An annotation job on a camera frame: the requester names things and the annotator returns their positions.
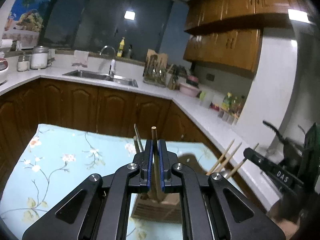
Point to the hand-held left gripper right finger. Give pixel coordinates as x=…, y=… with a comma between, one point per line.
x=160, y=160

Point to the steel kitchen sink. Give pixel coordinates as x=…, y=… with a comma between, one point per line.
x=95, y=75

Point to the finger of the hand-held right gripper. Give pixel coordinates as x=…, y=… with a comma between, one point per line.
x=272, y=171

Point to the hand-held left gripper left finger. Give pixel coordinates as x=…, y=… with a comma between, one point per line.
x=150, y=155

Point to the red and white rice cooker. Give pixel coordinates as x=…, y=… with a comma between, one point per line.
x=3, y=70

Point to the dark bowl with pink lid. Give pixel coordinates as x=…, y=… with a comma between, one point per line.
x=193, y=80

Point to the floral blue tablecloth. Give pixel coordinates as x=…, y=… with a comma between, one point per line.
x=62, y=155

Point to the small seasoning jar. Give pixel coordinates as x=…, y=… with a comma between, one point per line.
x=235, y=120
x=228, y=117
x=221, y=114

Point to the yellow green bottle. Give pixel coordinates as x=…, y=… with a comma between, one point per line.
x=228, y=101

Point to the green plastic item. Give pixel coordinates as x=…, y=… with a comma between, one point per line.
x=202, y=95

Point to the wooden cabinets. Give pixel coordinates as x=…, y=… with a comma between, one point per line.
x=112, y=110
x=225, y=5

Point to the glass jar with white contents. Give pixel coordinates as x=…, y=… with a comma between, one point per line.
x=23, y=65

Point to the wooden chopstick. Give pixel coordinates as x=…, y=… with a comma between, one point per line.
x=154, y=135
x=230, y=156
x=236, y=168
x=222, y=155

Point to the wooden utensil holder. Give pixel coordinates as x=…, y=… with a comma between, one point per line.
x=155, y=212

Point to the pale dish cloth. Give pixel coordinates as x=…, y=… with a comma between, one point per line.
x=80, y=58

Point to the tropical fruit wall poster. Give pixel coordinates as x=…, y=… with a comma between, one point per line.
x=27, y=17

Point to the wooden lower cabinets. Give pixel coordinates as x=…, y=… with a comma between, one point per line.
x=112, y=110

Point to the wooden knife block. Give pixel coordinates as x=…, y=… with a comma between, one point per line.
x=175, y=78

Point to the pink plastic basin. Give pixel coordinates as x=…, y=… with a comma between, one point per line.
x=188, y=89

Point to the dark kitchen window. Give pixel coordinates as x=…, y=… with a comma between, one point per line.
x=87, y=25

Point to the wooden cutlery rack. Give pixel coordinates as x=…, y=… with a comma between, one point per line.
x=155, y=67

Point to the black lever faucet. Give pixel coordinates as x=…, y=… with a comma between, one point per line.
x=273, y=130

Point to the white paper roll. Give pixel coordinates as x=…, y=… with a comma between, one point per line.
x=7, y=45

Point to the dark bottle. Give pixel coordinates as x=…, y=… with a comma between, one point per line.
x=129, y=53

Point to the person's right hand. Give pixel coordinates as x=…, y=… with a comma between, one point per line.
x=285, y=212

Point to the chrome faucet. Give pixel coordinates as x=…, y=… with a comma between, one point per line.
x=113, y=65

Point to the wooden upper cabinets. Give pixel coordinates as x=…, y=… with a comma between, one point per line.
x=225, y=5

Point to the white pot with metal lid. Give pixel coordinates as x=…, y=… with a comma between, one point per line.
x=38, y=60

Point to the translucent white cup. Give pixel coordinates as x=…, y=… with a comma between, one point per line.
x=209, y=100

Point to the yellow dish soap bottle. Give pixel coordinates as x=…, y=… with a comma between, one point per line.
x=121, y=50

